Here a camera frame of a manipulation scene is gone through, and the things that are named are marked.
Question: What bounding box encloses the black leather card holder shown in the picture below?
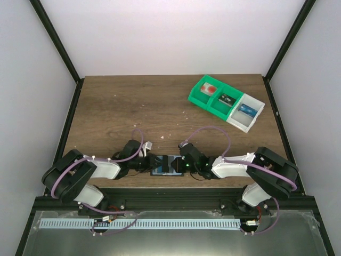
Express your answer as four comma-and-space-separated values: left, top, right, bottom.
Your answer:
150, 155, 184, 177

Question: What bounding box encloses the blue VIP credit card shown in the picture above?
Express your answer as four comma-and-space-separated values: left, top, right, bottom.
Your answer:
238, 105, 257, 117

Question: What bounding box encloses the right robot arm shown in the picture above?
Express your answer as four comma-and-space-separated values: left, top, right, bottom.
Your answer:
170, 143, 298, 213

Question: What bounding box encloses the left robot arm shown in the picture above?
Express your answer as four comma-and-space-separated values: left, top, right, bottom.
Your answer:
42, 140, 163, 207

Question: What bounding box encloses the black VIP card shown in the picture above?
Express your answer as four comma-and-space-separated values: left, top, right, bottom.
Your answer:
218, 93, 236, 107

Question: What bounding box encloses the red white card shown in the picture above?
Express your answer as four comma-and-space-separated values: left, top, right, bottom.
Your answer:
200, 82, 217, 97

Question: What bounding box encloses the blue card in bin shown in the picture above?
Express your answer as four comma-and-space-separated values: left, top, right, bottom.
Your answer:
237, 105, 257, 118

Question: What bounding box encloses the green bin middle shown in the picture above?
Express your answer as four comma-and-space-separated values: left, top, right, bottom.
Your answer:
207, 85, 244, 121

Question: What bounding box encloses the green bin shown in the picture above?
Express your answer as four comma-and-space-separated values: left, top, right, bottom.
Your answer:
188, 75, 227, 110
207, 85, 244, 121

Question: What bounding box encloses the green bin far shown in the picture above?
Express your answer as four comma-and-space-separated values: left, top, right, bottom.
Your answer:
188, 75, 227, 110

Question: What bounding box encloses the white translucent bin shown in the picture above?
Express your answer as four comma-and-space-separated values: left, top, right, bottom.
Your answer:
226, 93, 265, 133

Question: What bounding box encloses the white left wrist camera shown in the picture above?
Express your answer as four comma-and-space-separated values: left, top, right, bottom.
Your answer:
139, 141, 152, 157

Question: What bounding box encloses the black aluminium front rail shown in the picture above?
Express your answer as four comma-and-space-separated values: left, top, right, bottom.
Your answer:
31, 188, 319, 218

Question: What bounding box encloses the light blue slotted cable duct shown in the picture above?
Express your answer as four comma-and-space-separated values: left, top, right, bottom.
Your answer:
39, 218, 241, 230

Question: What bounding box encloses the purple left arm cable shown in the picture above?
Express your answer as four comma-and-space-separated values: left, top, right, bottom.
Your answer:
51, 129, 144, 199

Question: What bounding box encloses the black left frame post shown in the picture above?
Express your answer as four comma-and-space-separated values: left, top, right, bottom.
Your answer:
29, 0, 81, 84

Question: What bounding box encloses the black frame post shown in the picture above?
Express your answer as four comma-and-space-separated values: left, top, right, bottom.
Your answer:
265, 0, 316, 81
29, 0, 81, 84

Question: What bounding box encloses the black right frame post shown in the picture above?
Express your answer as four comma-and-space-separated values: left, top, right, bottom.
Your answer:
265, 0, 316, 81

